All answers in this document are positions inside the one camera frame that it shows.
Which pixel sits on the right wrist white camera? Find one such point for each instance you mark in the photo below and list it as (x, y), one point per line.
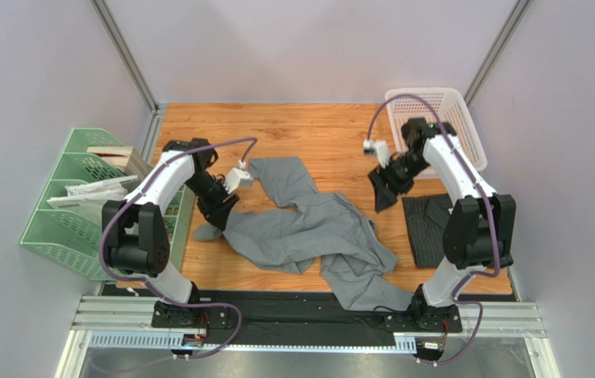
(378, 149)

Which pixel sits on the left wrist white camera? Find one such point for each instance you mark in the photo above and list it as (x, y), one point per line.
(238, 177)

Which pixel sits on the grey long sleeve shirt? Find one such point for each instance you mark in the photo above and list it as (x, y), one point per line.
(308, 225)

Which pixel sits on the wrist white camera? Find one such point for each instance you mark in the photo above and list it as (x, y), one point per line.
(238, 177)
(378, 149)

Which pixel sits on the papers in file rack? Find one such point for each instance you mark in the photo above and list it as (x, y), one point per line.
(88, 199)

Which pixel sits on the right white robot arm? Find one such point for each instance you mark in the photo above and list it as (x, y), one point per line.
(476, 239)

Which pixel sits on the dark striped folded shirt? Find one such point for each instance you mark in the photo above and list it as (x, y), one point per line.
(427, 217)

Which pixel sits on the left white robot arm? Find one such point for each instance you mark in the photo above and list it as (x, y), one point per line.
(134, 245)

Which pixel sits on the white plastic basket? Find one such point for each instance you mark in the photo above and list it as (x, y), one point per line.
(450, 107)

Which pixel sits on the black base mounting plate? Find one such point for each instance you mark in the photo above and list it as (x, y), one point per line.
(273, 318)

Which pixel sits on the green plastic file rack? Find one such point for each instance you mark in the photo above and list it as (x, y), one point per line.
(62, 236)

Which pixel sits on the aluminium front frame rail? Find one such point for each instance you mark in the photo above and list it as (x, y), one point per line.
(112, 335)

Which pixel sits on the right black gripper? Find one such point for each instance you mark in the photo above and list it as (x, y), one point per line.
(384, 179)

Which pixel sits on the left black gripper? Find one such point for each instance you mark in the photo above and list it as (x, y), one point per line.
(217, 212)

